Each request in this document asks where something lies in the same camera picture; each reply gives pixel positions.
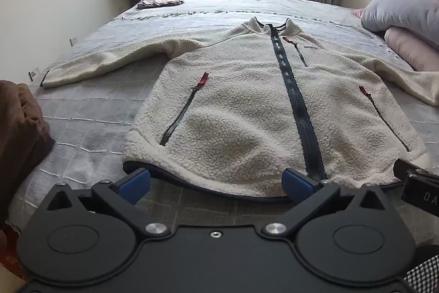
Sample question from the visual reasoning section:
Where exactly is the cream fleece zip jacket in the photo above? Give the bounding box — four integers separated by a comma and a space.
43, 18, 438, 198

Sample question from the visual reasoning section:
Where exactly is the grey checked bedspread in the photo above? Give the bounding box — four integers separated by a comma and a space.
6, 0, 439, 245

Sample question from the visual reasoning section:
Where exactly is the pink pillow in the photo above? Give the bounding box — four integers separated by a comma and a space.
353, 9, 438, 71

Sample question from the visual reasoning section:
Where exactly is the grey-blue pillow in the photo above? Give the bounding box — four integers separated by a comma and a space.
360, 0, 438, 48

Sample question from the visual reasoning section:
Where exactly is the folded mauve cloth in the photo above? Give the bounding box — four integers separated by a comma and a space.
136, 0, 185, 10

